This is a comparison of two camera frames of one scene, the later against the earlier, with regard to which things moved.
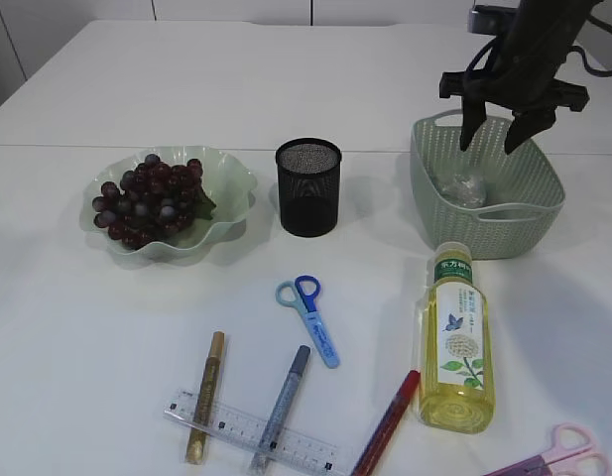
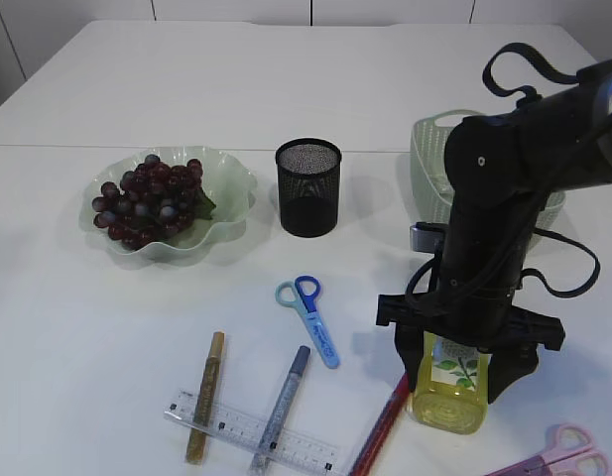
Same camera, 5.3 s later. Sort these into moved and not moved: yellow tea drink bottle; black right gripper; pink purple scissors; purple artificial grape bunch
Moved: black right gripper
Not moved: pink purple scissors; yellow tea drink bottle; purple artificial grape bunch
